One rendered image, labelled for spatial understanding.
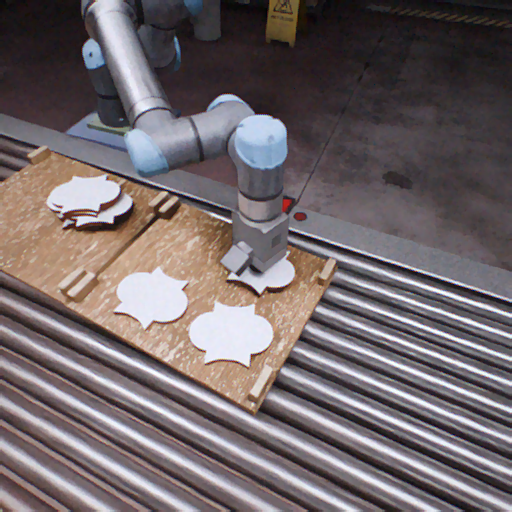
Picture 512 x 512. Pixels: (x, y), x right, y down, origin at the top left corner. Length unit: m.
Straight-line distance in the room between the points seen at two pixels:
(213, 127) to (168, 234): 0.32
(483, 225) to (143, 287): 2.11
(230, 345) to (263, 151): 0.33
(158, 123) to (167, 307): 0.32
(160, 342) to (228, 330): 0.12
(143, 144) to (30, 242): 0.43
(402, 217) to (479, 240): 0.40
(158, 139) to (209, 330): 0.33
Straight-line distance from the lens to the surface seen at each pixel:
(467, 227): 2.56
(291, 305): 0.79
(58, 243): 0.98
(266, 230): 0.69
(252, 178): 0.63
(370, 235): 0.97
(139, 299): 0.81
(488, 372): 0.84
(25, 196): 1.15
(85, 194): 0.99
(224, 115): 0.70
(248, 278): 0.80
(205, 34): 4.54
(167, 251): 0.89
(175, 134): 0.68
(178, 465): 0.69
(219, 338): 0.74
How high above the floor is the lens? 1.58
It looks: 48 degrees down
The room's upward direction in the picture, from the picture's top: straight up
